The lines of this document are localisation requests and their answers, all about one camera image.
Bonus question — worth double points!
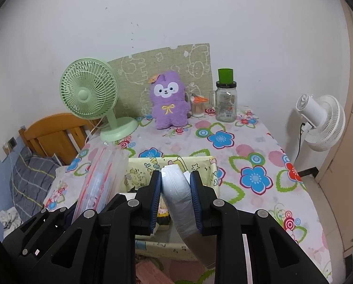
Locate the yellow printed storage box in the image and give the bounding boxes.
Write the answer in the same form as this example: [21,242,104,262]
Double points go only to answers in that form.
[120,155,219,262]

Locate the black fan cable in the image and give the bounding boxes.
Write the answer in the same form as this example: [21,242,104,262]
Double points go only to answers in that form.
[294,121,306,163]

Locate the floral tablecloth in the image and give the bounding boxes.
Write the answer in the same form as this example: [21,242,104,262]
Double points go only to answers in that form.
[43,106,333,284]

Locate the white crumpled cloth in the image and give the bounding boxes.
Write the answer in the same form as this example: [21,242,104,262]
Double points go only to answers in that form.
[0,207,22,231]

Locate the small black object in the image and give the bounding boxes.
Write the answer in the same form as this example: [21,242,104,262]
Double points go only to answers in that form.
[297,167,318,179]

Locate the wall outlet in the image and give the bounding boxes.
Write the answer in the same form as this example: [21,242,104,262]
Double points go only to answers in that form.
[3,137,17,154]

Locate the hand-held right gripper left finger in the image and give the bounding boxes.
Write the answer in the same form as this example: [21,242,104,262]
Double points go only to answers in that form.
[46,170,162,284]

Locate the clear red-striped packet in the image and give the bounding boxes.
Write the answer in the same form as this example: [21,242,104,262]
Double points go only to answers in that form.
[72,142,130,224]

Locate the purple plush toy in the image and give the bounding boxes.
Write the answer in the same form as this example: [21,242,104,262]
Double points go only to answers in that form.
[149,70,191,130]

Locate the pink soft cloth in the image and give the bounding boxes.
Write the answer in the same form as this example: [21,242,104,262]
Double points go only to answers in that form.
[135,260,165,284]

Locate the wooden bed headboard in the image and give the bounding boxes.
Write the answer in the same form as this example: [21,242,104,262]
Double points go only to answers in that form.
[19,113,106,166]

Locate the green plastic cup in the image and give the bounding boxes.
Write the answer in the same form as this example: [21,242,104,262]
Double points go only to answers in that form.
[218,68,235,83]

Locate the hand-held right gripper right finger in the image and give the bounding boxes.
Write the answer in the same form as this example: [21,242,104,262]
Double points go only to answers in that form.
[190,171,327,284]

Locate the cotton swab container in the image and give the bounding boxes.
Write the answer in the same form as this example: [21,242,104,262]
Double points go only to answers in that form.
[190,93,207,118]

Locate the green patterned mat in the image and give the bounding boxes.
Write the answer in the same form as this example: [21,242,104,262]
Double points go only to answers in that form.
[107,43,211,119]

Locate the grey plastic-wrapped packet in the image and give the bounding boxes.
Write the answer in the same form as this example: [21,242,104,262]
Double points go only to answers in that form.
[160,164,217,270]

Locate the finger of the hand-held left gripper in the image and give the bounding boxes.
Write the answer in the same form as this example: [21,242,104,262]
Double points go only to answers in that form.
[2,203,78,284]

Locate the green desk fan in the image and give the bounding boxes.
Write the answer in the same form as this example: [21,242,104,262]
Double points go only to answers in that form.
[60,58,139,142]

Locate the white standing fan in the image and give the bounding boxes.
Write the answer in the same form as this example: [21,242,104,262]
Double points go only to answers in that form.
[286,94,346,166]

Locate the beige wooden door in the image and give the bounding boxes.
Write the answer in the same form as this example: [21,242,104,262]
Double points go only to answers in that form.
[315,0,353,273]

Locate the white fan cord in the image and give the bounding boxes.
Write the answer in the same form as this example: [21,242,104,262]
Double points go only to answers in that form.
[86,118,105,143]

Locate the grey plaid pillow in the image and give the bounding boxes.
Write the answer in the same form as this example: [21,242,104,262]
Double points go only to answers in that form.
[9,146,61,215]

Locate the glass mug jar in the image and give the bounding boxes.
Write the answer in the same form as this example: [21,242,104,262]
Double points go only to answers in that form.
[209,80,238,122]

